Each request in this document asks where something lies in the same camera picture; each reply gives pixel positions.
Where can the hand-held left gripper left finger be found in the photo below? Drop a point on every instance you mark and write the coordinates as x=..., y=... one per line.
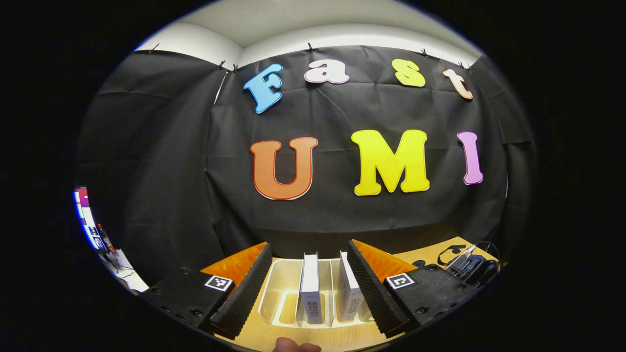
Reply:
x=244, y=293

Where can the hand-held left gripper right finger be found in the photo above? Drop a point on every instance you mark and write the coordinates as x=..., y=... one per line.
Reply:
x=374, y=288

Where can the plain white book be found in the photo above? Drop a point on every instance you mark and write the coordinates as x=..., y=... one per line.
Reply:
x=349, y=293

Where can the white desktop bookshelf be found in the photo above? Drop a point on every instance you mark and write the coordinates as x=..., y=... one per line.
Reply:
x=283, y=293

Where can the white book with figure cover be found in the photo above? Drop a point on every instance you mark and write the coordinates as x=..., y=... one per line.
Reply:
x=310, y=283

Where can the blue schoolbag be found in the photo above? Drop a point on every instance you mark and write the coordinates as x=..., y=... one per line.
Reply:
x=477, y=269

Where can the white side table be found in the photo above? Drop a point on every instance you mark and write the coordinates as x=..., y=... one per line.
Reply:
x=127, y=274

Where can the red bottle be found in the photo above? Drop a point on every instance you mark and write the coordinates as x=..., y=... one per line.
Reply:
x=106, y=239

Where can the colourful lit screen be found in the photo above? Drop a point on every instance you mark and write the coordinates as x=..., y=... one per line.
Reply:
x=84, y=215

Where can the row of black cloth clips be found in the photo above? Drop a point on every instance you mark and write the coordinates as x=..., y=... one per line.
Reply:
x=309, y=47

